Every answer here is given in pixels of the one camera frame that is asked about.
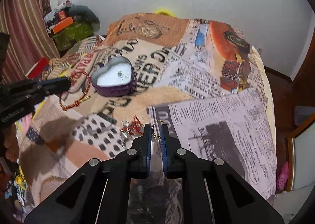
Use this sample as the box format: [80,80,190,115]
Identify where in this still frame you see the red beaded string bracelet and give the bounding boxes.
[59,69,92,112]

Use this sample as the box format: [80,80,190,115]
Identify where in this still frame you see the red cord blue bead bracelet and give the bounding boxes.
[120,115,145,141]

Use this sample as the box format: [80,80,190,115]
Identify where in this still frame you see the gold hoop earring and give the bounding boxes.
[151,120,166,143]

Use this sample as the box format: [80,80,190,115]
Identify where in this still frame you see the red and white box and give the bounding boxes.
[26,57,49,79]

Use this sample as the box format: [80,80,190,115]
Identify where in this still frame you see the green patterned cloth stand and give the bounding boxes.
[52,21,94,52]

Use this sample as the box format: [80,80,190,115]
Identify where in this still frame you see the orange shoe box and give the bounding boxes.
[52,17,74,34]

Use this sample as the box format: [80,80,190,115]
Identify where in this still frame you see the purple heart-shaped tin box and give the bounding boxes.
[90,57,136,97]

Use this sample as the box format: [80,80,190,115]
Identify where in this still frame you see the pink slipper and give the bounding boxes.
[276,162,289,190]

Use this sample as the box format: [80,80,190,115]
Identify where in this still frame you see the small red box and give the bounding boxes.
[58,10,67,21]

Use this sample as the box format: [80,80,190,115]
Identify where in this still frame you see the striped brown curtain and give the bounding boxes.
[1,0,59,83]

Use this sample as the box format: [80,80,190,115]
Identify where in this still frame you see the white sliding wardrobe door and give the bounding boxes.
[285,112,315,224]

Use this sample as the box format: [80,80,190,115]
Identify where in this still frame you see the newspaper print bed blanket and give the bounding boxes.
[20,13,277,223]

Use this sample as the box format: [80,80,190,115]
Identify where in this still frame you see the yellow round cushion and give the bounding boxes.
[154,8,177,18]

